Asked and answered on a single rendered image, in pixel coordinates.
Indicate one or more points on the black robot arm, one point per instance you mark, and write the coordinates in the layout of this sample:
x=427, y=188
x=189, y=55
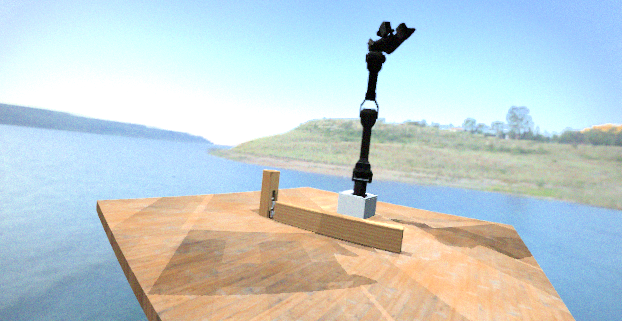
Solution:
x=374, y=60

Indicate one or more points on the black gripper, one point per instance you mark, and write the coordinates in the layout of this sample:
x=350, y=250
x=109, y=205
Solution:
x=392, y=42

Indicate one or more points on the wooden post with dark slot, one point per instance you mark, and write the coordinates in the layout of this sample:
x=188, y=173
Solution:
x=269, y=192

